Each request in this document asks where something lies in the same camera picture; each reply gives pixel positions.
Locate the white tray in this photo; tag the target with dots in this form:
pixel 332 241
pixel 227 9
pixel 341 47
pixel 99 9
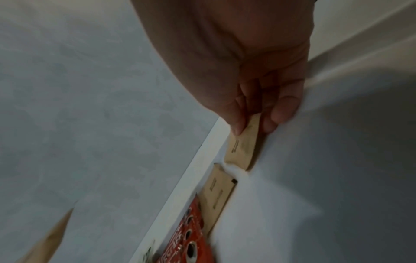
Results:
pixel 308 179

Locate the brown sugar packet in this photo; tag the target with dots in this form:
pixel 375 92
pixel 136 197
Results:
pixel 242 149
pixel 216 195
pixel 45 244

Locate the person's right hand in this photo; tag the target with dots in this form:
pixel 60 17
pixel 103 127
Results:
pixel 234 51

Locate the red Nescafe coffee sticks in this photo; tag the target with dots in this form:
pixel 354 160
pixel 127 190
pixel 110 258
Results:
pixel 191 244

